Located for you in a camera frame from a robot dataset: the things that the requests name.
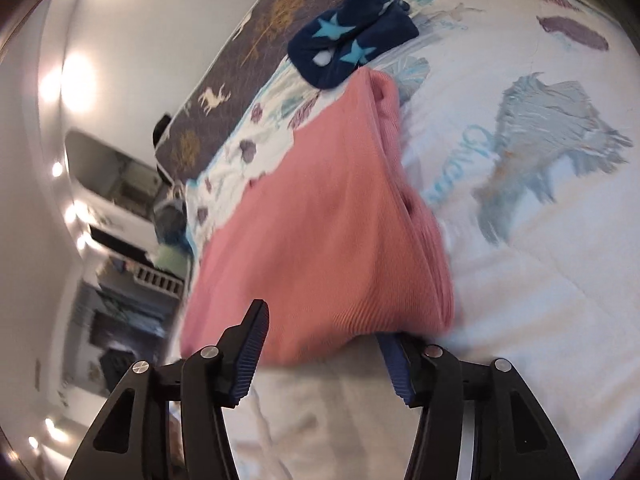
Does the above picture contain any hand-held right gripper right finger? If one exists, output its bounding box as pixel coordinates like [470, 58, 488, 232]
[377, 332, 581, 480]

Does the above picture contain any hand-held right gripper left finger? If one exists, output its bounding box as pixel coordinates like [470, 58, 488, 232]
[62, 299, 271, 480]

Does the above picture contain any pink sweater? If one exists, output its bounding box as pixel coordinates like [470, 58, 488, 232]
[180, 67, 456, 367]

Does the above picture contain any pile of grey-blue clothes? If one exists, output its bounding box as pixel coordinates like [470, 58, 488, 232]
[152, 185, 192, 252]

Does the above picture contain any white shelf rack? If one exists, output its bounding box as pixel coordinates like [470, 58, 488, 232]
[132, 264, 186, 302]

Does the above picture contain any small green cushion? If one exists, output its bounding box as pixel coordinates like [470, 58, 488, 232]
[155, 244, 194, 281]

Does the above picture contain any white seashell-print quilt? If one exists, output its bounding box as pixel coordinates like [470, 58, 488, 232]
[185, 0, 640, 480]

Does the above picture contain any black object behind mattress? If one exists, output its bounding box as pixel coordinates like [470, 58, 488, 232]
[152, 115, 174, 149]

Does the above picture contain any purple deer-print mattress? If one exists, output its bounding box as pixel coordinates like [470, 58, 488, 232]
[152, 0, 506, 187]

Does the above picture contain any navy star-print fleece blanket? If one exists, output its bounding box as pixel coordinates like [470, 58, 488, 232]
[287, 0, 420, 91]

